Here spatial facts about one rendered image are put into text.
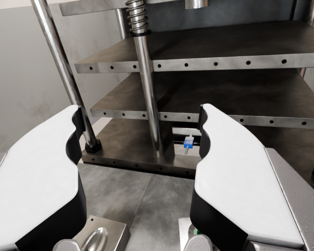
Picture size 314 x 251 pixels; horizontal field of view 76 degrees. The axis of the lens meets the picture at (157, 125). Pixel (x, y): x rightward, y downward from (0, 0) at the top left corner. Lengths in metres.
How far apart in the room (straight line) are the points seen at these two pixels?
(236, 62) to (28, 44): 2.18
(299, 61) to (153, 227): 0.78
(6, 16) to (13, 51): 0.30
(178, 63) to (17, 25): 1.97
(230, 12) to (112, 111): 1.03
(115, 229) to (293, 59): 0.84
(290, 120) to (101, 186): 0.86
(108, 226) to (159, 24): 1.39
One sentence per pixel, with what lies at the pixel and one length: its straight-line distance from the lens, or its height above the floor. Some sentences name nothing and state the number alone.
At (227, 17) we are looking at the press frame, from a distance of 1.62.
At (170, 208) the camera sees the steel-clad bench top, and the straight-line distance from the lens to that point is 0.87.
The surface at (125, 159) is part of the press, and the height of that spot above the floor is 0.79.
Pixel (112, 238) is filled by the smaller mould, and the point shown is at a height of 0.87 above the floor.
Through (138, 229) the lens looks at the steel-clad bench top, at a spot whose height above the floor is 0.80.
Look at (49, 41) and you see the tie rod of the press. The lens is 1.05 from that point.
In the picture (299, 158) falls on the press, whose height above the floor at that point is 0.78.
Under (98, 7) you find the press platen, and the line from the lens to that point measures 0.99.
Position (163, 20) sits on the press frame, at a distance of 1.69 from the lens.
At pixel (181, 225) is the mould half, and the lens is 0.70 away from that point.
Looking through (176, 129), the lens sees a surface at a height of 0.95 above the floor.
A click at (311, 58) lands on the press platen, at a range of 0.88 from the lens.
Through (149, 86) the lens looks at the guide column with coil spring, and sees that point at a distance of 0.89.
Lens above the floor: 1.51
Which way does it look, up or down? 32 degrees down
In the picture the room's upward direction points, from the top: 9 degrees counter-clockwise
